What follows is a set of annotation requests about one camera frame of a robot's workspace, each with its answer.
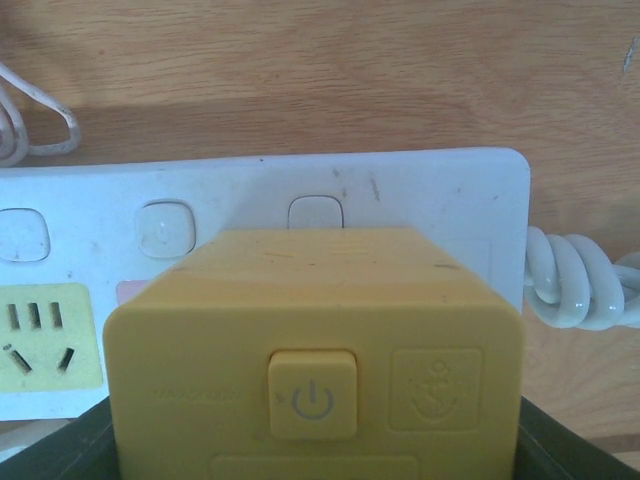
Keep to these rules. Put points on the long white power strip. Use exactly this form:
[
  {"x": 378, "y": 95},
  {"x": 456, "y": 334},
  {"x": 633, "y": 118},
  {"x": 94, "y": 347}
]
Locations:
[{"x": 113, "y": 227}]

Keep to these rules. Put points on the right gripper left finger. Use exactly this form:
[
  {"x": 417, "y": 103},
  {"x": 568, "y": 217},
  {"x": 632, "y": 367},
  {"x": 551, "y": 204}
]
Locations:
[{"x": 83, "y": 449}]

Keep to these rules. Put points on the yellow cube socket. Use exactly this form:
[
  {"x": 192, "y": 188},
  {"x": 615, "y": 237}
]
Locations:
[{"x": 316, "y": 354}]

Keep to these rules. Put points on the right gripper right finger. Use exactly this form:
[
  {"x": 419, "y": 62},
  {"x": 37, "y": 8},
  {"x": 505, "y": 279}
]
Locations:
[{"x": 547, "y": 450}]

